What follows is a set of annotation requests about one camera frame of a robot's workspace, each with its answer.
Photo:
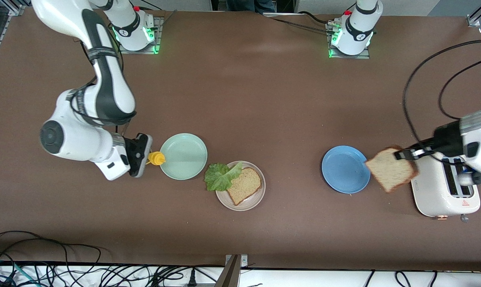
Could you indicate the black power plug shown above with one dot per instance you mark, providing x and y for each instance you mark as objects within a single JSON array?
[{"x": 191, "y": 278}]

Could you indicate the white toaster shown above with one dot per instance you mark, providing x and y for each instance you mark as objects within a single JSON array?
[{"x": 432, "y": 195}]

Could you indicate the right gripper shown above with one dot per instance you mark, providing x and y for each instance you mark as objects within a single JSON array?
[{"x": 134, "y": 148}]

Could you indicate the blue plate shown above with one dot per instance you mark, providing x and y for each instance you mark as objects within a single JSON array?
[{"x": 344, "y": 169}]

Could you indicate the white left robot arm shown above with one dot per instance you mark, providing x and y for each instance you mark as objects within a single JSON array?
[{"x": 358, "y": 28}]

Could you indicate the beige plate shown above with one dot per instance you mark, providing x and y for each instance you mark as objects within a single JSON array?
[{"x": 246, "y": 206}]

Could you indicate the person in blue jeans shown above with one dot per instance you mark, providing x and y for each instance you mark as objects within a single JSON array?
[{"x": 244, "y": 4}]

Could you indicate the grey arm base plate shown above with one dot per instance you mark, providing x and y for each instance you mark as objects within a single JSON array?
[
  {"x": 159, "y": 34},
  {"x": 356, "y": 57}
]

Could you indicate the aluminium camera post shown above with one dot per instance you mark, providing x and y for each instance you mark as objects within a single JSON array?
[{"x": 230, "y": 275}]

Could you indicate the aluminium table frame rail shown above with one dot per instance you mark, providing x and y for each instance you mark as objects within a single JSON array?
[{"x": 1, "y": 42}]

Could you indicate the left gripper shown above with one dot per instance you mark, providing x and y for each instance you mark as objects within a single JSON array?
[{"x": 447, "y": 138}]

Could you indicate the green lettuce leaf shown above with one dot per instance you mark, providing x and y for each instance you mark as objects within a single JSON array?
[{"x": 218, "y": 177}]

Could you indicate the mint green plate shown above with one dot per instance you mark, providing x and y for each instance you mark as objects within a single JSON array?
[{"x": 182, "y": 156}]

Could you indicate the aluminium corner profile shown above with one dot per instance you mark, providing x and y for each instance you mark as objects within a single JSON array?
[{"x": 474, "y": 20}]

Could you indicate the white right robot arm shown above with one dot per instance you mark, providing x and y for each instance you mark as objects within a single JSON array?
[{"x": 109, "y": 79}]

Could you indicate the yellow squeeze bottle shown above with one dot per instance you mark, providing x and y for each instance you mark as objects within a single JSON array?
[{"x": 157, "y": 158}]

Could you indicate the brown bread slice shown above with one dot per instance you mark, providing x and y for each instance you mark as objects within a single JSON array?
[
  {"x": 244, "y": 185},
  {"x": 392, "y": 171}
]

